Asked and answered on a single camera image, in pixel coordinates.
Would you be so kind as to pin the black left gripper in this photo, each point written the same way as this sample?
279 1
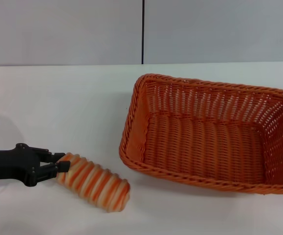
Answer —
9 165

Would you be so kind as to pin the orange white striped bread roll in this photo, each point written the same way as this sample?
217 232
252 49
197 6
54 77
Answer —
94 182

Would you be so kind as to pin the orange woven rectangular basket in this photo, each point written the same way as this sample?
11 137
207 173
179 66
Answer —
204 147

